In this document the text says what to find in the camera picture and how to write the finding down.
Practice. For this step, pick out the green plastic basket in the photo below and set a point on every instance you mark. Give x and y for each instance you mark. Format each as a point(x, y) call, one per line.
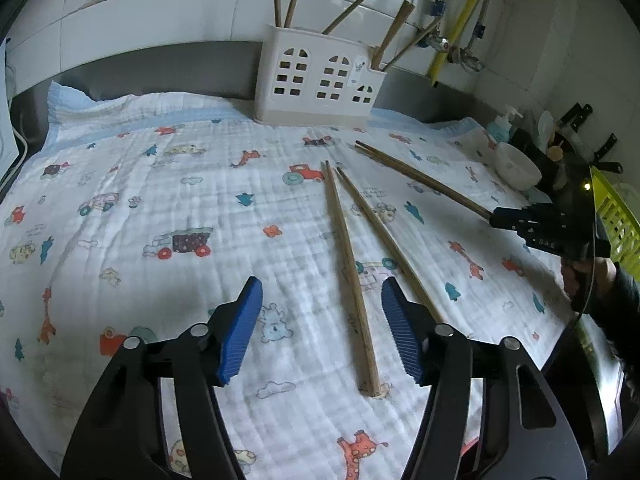
point(617, 210)

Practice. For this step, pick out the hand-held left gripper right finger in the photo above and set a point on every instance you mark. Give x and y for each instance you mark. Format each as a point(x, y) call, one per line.
point(402, 335)

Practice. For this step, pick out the blue soap pump bottle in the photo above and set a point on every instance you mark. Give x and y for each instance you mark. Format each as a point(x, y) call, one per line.
point(500, 130)

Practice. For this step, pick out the metal water valve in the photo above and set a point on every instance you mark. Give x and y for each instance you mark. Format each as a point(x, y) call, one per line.
point(462, 55)

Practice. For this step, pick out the printed white blanket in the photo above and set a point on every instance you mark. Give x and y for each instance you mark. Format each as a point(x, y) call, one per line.
point(150, 200)

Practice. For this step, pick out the wooden spoon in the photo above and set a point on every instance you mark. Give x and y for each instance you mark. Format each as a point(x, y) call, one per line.
point(555, 151)

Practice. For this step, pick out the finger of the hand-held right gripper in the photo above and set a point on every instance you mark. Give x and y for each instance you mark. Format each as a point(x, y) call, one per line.
point(530, 217)
point(547, 240)

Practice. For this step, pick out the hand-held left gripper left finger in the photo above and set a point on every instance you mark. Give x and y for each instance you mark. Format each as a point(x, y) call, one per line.
point(240, 330)

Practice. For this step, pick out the white dish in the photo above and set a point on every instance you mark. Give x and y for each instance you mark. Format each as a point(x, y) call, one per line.
point(546, 124)

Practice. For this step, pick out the white ceramic bowl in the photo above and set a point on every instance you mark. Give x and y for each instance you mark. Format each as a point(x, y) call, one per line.
point(517, 167)

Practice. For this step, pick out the white plastic chopstick holder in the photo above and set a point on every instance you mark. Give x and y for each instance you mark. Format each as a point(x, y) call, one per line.
point(305, 105)

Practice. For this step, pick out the person's right hand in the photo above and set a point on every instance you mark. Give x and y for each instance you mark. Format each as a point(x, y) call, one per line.
point(605, 280)

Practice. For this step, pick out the yellow gas pipe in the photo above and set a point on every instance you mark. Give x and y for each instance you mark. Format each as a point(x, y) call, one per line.
point(462, 15)

